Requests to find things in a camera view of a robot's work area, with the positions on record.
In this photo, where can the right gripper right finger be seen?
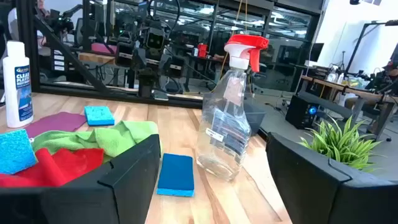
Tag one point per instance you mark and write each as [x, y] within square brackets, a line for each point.
[326, 199]

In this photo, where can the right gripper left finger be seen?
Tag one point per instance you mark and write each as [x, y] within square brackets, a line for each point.
[93, 202]

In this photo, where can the red cloth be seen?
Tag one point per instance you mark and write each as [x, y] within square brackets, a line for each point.
[62, 168]

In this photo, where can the green microfibre cloth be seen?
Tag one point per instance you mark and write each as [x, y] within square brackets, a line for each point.
[109, 140]

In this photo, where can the blue scrub sponge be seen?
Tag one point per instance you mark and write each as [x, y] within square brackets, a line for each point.
[15, 152]
[176, 174]
[99, 115]

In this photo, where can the magenta cloth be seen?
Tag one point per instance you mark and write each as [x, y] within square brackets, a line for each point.
[56, 123]

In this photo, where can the clear spray bottle red trigger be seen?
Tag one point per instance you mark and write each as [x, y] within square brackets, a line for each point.
[224, 130]

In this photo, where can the white plastic restorer bottle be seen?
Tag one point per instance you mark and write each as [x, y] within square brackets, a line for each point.
[15, 93]

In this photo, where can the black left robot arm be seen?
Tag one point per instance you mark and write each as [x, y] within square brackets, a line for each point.
[146, 77]

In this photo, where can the small potted green plant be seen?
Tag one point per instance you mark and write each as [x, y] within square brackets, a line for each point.
[339, 146]

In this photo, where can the black computer tower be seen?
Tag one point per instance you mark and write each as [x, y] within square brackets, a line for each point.
[298, 112]

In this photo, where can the wooden background desk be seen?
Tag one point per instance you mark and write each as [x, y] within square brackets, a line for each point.
[357, 93]

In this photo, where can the wooden background table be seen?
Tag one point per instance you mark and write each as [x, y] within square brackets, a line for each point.
[93, 57]

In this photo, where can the black metal stand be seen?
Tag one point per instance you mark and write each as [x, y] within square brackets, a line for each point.
[356, 49]

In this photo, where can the red container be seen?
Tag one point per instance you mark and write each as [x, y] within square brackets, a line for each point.
[202, 50]

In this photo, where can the black aluminium table frame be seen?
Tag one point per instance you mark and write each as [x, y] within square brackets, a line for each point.
[29, 46]

